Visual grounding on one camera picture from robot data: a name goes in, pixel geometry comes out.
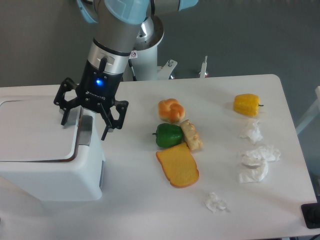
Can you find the knotted bread roll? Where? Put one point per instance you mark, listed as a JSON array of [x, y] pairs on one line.
[[171, 111]]

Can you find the crumpled white tissue lower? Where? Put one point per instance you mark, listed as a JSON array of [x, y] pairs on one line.
[[253, 175]]

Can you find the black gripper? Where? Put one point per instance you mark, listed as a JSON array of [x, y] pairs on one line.
[[96, 92]]

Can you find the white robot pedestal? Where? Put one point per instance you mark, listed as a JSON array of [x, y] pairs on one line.
[[143, 61]]

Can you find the white trash can lid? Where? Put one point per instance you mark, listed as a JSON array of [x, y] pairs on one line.
[[31, 130]]

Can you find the small crumpled white tissue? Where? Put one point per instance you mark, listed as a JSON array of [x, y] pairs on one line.
[[214, 204]]

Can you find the yellow bell pepper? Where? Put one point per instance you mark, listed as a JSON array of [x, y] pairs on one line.
[[247, 104]]

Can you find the orange toast slice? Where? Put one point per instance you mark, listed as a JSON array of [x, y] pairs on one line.
[[178, 165]]

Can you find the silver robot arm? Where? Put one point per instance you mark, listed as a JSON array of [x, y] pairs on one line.
[[118, 25]]

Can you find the white trash can body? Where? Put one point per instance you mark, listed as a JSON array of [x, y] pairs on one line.
[[76, 179]]

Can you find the white frame at right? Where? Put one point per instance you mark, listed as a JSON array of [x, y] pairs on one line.
[[310, 113]]

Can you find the crumpled white tissue middle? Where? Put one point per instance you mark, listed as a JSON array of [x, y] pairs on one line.
[[259, 156]]

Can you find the crumpled white tissue top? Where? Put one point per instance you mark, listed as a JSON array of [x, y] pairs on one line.
[[252, 131]]

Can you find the black device at edge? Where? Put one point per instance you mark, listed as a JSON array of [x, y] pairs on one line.
[[311, 215]]

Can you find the green bell pepper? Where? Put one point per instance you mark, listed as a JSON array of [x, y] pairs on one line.
[[168, 135]]

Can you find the beige pastry piece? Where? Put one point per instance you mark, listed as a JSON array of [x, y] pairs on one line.
[[191, 135]]

